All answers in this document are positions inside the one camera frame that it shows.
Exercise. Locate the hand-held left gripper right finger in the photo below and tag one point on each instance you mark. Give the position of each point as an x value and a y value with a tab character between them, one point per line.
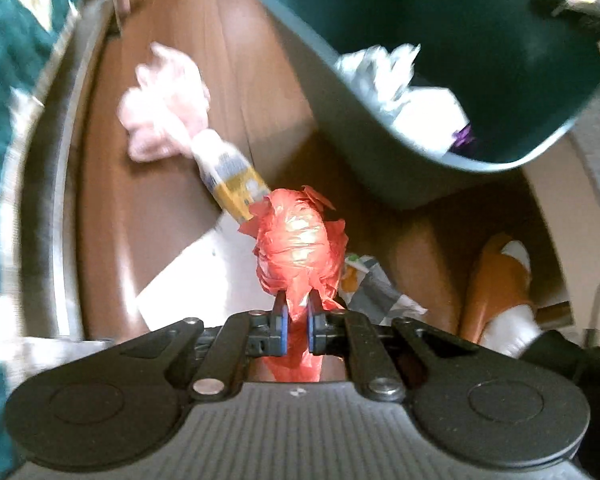
313	331

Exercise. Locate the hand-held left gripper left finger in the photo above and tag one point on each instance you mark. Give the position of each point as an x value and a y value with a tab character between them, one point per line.
281	330

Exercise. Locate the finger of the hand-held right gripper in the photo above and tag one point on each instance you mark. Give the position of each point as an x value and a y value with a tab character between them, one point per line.
570	15

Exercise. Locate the red plastic bag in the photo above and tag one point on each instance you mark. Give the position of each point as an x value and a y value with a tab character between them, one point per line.
295	245

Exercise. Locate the teal plastic bin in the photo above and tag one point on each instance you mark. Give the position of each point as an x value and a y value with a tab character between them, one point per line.
480	35

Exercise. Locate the grey printed wrapper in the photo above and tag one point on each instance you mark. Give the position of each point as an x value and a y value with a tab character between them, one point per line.
375	290

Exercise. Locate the white paper sheet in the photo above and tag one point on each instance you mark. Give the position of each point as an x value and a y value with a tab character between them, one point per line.
205	280

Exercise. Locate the purple wrapper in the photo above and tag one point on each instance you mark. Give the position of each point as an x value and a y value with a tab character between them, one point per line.
463	138

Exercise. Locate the plastic bottle with yellow label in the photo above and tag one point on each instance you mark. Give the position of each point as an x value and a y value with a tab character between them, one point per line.
230	175

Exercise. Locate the orange slipper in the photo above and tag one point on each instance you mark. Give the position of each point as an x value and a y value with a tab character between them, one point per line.
490	285

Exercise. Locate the crumpled white paper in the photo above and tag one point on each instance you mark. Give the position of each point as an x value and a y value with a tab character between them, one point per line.
380	75

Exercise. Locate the crumpled pink tissue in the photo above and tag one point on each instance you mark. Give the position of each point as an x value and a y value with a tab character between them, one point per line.
165	100

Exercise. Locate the teal cream zigzag quilt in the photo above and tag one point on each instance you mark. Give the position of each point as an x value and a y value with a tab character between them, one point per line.
0	60

